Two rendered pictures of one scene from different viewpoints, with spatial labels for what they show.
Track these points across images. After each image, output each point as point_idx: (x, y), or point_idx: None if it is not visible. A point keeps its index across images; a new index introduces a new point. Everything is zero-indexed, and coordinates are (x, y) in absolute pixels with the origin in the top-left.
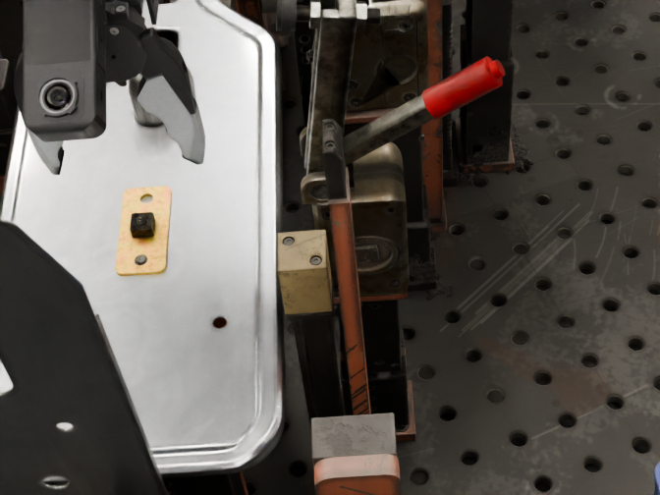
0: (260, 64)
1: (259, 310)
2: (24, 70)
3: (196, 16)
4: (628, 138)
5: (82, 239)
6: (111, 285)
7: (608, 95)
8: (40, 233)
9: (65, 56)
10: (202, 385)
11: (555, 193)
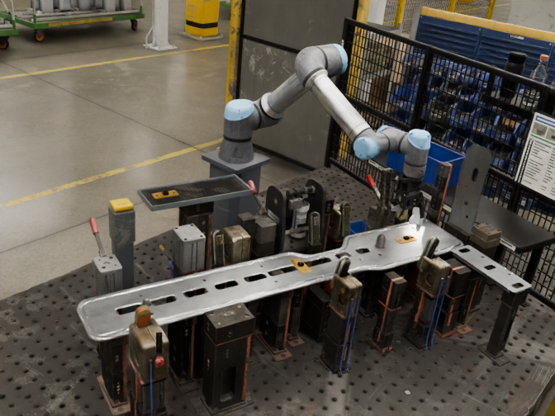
0: (354, 236)
1: (406, 224)
2: (433, 187)
3: (348, 248)
4: None
5: (415, 245)
6: (419, 239)
7: None
8: (419, 250)
9: (427, 183)
10: (424, 226)
11: None
